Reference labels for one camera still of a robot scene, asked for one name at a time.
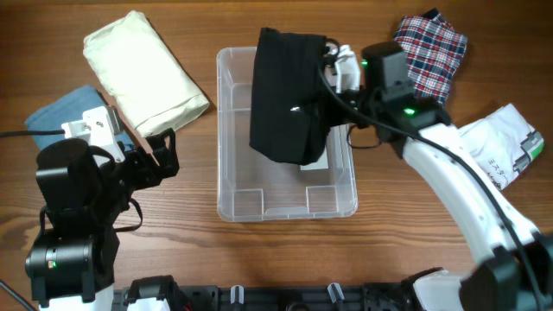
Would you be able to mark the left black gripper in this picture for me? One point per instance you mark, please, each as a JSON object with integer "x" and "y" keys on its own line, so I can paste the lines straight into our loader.
{"x": 152, "y": 175}

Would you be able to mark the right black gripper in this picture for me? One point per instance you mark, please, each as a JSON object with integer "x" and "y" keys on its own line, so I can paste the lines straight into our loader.
{"x": 331, "y": 108}

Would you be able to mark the clear plastic storage container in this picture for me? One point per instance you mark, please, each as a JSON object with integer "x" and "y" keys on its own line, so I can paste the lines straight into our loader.
{"x": 253, "y": 188}

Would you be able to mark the white label in container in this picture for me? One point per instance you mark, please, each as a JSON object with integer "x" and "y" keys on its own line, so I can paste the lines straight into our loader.
{"x": 321, "y": 163}

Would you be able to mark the cream folded cloth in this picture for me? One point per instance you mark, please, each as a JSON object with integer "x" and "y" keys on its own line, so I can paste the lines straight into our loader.
{"x": 135, "y": 67}

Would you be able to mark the red blue plaid shirt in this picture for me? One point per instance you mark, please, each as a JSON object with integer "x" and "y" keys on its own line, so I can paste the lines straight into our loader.
{"x": 434, "y": 51}

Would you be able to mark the blue folded jeans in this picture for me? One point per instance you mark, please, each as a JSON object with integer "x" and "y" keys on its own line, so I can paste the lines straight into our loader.
{"x": 67, "y": 109}

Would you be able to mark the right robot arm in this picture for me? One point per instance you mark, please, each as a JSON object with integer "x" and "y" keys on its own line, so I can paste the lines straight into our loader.
{"x": 513, "y": 259}

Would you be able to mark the white printed t-shirt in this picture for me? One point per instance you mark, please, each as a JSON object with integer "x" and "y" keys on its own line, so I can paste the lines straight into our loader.
{"x": 503, "y": 144}

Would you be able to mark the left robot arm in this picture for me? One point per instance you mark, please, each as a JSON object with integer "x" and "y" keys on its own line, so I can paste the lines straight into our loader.
{"x": 71, "y": 262}

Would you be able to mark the black garment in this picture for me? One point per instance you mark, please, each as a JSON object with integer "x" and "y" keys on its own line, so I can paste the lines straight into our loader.
{"x": 288, "y": 105}

